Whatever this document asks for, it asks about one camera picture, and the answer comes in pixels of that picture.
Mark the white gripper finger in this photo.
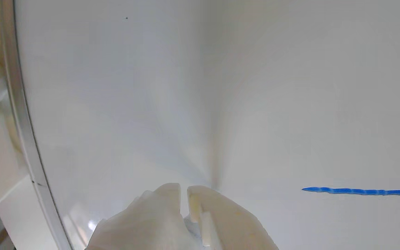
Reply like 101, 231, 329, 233
85, 183, 202, 250
187, 185, 280, 250

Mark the large white whiteboard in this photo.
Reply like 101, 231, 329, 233
0, 0, 400, 250

